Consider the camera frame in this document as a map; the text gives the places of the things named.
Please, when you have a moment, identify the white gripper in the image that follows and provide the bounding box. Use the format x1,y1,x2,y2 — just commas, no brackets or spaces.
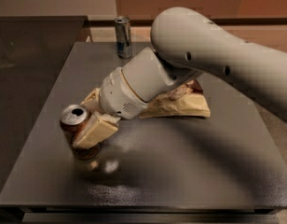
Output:
73,67,147,149

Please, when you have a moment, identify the orange soda can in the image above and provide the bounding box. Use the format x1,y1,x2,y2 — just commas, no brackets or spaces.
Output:
60,104,100,161

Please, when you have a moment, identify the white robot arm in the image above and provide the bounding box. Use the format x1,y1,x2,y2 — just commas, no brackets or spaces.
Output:
73,7,287,149

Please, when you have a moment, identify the slim silver blue can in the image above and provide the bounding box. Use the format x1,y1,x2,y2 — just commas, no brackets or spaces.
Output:
115,16,132,59

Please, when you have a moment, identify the sea salt chips bag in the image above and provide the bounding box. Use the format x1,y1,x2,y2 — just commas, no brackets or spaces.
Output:
140,79,211,119

